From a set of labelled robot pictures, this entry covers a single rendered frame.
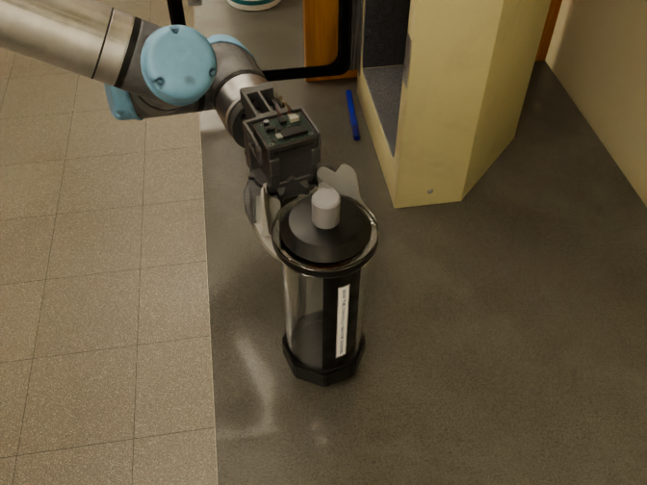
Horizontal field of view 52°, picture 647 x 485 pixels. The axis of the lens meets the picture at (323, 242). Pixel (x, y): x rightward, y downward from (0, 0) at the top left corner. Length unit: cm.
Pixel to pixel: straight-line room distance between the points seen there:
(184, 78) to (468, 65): 40
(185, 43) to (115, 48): 7
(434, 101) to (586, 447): 48
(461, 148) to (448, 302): 23
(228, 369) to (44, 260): 159
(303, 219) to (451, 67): 35
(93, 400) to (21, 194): 96
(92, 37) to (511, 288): 64
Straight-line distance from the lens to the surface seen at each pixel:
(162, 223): 240
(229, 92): 81
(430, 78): 91
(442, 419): 85
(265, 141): 70
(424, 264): 98
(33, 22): 70
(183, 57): 69
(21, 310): 230
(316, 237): 64
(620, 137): 128
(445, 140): 99
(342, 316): 71
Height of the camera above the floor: 168
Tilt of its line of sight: 48 degrees down
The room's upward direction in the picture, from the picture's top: straight up
